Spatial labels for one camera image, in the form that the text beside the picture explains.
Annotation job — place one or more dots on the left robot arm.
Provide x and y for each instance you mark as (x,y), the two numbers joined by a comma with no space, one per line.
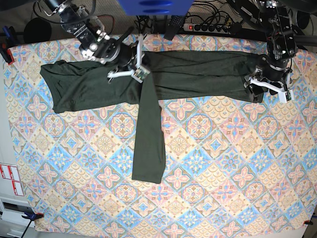
(272,18)

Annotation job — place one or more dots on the blue clamp lower left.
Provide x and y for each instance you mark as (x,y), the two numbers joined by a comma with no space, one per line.
(31,216)

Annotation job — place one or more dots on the dark green long-sleeve shirt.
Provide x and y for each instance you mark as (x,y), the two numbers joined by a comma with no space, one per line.
(83,85)

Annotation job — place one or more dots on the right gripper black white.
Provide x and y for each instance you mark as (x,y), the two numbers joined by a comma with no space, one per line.
(128,58)

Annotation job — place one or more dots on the blue clamp upper left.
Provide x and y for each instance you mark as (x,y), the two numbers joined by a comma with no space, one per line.
(5,52)

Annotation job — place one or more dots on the blue clamp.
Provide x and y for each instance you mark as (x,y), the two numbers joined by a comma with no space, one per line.
(31,216)
(5,52)

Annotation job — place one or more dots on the white power strip red switch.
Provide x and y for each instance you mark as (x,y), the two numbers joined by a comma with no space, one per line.
(205,28)

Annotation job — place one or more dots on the black round stand base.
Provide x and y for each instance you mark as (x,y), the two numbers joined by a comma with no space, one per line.
(37,30)

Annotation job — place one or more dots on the red white labels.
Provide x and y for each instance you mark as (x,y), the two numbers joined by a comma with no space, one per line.
(11,173)

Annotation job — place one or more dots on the black remote control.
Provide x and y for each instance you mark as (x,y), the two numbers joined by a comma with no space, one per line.
(176,22)

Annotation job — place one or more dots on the red clamp lower right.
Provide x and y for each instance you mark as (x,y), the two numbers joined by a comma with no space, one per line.
(308,222)

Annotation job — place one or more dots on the patterned pastel tablecloth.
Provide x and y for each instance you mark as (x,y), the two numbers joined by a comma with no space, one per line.
(233,169)

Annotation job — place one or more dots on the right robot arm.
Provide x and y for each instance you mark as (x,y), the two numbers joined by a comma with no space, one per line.
(96,44)

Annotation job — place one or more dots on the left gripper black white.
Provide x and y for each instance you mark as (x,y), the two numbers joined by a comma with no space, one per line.
(272,77)

